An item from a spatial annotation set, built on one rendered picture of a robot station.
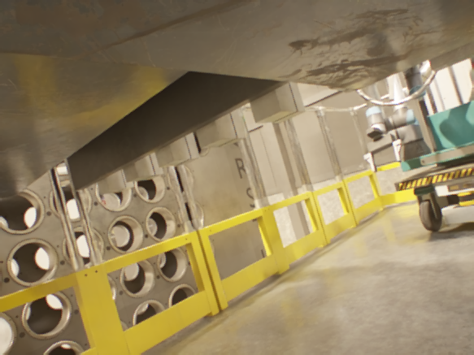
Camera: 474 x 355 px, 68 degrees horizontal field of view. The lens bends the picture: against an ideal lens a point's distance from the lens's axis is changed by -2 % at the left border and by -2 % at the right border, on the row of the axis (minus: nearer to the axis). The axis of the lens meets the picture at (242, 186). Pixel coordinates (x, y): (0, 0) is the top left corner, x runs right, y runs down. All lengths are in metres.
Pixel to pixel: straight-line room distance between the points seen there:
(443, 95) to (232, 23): 2.19
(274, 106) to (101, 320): 1.02
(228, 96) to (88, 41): 0.55
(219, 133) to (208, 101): 0.08
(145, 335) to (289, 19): 1.39
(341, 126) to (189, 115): 8.11
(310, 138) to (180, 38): 9.03
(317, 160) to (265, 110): 8.49
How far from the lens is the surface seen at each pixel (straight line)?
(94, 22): 0.20
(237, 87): 0.73
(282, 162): 9.38
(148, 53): 0.24
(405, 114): 2.05
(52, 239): 2.26
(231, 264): 2.99
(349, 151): 8.83
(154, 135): 0.93
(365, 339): 1.14
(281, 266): 2.13
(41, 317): 2.86
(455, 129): 2.28
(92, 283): 1.42
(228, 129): 0.84
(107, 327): 1.45
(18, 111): 0.58
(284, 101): 0.73
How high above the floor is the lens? 0.48
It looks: 2 degrees up
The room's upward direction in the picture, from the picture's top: 16 degrees counter-clockwise
